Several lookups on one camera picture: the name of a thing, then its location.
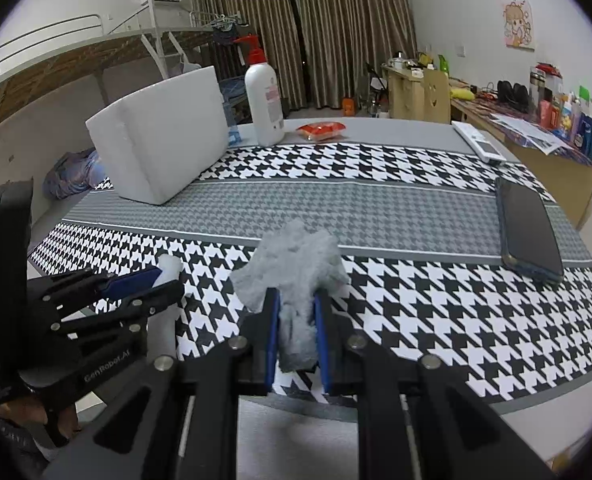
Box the wooden smiley chair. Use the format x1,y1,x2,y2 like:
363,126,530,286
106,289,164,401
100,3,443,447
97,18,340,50
423,70,451,124

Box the left hand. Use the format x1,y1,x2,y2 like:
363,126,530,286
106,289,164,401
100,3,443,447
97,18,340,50
0,398,80,439

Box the grey fluffy cloth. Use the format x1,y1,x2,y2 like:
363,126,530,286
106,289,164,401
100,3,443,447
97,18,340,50
230,219,349,373

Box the blue plaid quilt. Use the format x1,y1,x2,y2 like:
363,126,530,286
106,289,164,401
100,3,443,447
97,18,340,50
42,148,107,200

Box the houndstooth table cloth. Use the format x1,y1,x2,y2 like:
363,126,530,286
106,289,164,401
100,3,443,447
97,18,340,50
30,143,592,403

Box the red snack packet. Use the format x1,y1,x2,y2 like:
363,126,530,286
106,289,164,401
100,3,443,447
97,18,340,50
297,122,346,142

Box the white foam box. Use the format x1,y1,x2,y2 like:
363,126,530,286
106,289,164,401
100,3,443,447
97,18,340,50
86,66,229,205

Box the anime girl poster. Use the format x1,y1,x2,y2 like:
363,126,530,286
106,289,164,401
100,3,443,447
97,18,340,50
503,0,534,50

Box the metal bunk bed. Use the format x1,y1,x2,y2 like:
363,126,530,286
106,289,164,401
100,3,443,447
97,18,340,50
0,0,248,124

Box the white remote control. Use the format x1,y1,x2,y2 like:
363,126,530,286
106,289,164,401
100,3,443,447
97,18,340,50
452,122,506,166

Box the orange box on floor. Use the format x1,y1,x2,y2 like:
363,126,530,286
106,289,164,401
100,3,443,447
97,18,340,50
343,98,355,117

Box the white paper sheets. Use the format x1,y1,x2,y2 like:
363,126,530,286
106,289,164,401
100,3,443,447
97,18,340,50
491,113,569,155

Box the brown curtains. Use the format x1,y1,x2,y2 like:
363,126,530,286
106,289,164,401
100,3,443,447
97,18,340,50
192,0,418,110

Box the wooden desk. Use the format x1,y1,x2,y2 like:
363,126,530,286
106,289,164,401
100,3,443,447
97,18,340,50
381,63,592,229

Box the black smartphone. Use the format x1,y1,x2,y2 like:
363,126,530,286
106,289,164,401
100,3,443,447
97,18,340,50
495,178,564,285

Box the white red pump bottle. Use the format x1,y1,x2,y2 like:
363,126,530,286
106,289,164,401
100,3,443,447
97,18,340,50
235,35,285,146

